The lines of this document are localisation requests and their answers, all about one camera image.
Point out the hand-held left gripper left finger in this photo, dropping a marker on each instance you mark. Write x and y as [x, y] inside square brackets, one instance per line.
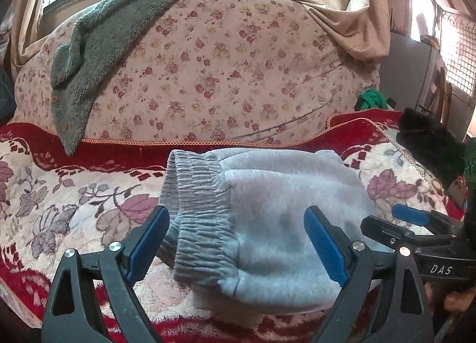
[145, 250]

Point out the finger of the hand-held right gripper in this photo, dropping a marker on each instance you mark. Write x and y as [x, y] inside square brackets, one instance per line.
[379, 231]
[409, 214]

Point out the beige curtain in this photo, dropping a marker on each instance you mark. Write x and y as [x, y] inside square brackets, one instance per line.
[26, 15]
[353, 4]

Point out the grey cabinet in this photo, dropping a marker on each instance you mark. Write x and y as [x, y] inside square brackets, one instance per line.
[409, 68]

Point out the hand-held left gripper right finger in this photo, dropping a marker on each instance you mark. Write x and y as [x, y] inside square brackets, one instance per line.
[327, 250]

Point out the grey fleece jacket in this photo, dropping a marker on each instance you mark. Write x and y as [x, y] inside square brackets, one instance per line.
[100, 41]

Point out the grey fleece pants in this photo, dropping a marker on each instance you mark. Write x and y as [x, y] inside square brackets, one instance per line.
[267, 216]

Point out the pink floral quilt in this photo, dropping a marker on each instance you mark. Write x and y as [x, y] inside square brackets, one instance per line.
[223, 68]

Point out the green cloth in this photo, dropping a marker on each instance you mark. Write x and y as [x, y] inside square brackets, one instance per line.
[372, 99]

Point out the person's right hand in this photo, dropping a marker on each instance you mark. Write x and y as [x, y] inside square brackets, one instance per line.
[455, 300]

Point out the black furry cloth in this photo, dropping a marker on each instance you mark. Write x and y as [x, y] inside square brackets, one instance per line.
[427, 146]

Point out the window with metal grille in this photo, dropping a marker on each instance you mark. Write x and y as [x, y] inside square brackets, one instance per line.
[453, 38]

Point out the red floral plush blanket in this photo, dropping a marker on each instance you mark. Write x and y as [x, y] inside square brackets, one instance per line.
[74, 194]

